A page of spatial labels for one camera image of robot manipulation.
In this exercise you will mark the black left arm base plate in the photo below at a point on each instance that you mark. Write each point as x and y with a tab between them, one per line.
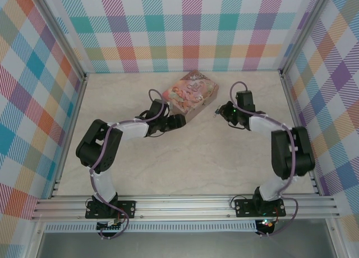
129	209

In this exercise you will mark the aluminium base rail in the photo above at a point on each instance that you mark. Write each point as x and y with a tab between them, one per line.
182	207

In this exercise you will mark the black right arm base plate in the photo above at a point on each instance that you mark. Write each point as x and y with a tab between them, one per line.
242	209

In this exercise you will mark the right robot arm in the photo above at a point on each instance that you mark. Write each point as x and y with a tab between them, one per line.
283	151

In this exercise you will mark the aluminium side rail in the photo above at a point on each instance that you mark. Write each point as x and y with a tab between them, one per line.
70	137
300	123

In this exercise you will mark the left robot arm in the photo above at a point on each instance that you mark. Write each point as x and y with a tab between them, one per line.
98	148

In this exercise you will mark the small circuit board with LED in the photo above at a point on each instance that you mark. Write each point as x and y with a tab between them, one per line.
266	223

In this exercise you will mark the pink storybook-shaped box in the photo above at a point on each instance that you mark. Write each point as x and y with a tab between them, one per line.
190	95

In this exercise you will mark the aluminium frame post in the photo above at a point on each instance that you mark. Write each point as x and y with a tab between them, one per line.
60	35
304	31

